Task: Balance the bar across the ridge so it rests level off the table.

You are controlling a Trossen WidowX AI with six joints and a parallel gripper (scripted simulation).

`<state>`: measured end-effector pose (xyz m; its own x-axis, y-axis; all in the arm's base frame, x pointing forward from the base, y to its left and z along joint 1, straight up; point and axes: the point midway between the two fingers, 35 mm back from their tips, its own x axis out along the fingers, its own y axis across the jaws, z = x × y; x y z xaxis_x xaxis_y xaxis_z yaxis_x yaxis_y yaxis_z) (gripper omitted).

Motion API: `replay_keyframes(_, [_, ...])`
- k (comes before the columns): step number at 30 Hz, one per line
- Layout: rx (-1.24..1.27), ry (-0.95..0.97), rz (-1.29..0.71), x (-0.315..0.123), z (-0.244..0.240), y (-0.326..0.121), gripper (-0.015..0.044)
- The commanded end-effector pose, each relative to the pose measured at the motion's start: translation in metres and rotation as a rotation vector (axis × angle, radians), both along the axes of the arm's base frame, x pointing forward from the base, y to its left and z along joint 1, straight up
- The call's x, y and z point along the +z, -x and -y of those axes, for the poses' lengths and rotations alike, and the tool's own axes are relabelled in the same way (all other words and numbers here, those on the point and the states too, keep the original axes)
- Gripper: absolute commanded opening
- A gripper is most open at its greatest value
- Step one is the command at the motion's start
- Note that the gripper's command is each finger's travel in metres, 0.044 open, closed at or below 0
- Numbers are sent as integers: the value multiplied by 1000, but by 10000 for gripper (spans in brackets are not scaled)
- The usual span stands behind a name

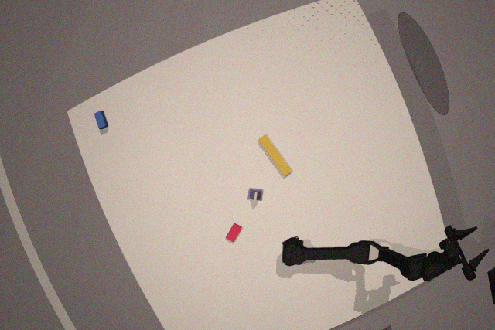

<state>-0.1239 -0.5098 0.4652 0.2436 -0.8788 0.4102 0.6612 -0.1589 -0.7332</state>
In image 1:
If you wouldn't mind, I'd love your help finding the blue rectangular block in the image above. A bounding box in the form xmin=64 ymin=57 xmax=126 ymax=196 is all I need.
xmin=94 ymin=111 xmax=108 ymax=129

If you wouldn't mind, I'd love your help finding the red rectangular block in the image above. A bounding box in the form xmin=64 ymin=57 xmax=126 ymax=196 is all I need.
xmin=226 ymin=224 xmax=242 ymax=242

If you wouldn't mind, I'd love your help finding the yellow bar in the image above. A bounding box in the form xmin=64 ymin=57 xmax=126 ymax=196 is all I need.
xmin=258 ymin=134 xmax=291 ymax=177

